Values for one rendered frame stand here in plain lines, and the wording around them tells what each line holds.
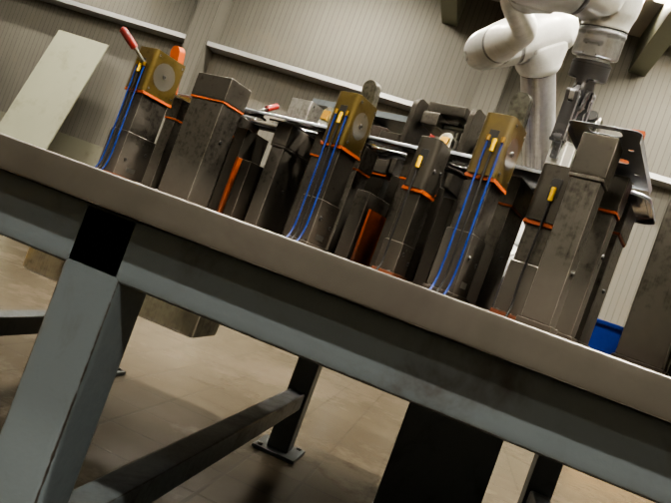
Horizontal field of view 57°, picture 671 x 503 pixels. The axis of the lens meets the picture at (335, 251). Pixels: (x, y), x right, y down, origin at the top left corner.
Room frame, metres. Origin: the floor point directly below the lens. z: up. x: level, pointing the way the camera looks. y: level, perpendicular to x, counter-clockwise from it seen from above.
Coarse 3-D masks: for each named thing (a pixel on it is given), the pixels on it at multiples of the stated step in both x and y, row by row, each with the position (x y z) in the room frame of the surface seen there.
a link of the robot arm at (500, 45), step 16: (512, 0) 1.14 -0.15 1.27; (528, 0) 1.12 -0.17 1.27; (544, 0) 1.11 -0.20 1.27; (560, 0) 1.11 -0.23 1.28; (576, 0) 1.11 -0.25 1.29; (512, 16) 1.30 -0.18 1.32; (528, 16) 1.33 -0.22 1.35; (496, 32) 1.55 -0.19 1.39; (512, 32) 1.42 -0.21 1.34; (528, 32) 1.40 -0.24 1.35; (496, 48) 1.56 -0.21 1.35; (512, 48) 1.52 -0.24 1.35
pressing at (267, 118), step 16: (176, 96) 1.84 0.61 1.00; (256, 112) 1.59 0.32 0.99; (272, 128) 1.80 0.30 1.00; (320, 128) 1.54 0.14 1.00; (368, 144) 1.51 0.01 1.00; (384, 144) 1.46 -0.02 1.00; (400, 144) 1.36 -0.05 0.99; (448, 160) 1.38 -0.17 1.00; (464, 160) 1.33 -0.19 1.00; (464, 176) 1.47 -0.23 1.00; (528, 176) 1.26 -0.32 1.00; (640, 208) 1.19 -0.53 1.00
